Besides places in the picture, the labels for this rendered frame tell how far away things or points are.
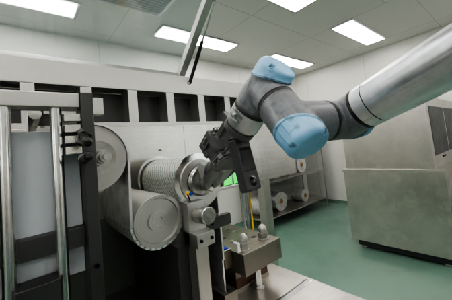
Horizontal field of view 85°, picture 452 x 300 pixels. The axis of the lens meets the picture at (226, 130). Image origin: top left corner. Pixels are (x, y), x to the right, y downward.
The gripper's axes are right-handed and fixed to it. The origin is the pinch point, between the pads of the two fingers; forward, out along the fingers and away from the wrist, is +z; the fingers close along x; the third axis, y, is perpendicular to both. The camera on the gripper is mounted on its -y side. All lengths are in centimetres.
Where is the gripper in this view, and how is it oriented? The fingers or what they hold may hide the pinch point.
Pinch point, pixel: (210, 188)
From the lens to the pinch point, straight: 65.1
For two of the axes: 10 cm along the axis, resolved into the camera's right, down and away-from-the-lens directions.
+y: -4.8, -6.9, 5.5
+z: -4.2, 7.3, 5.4
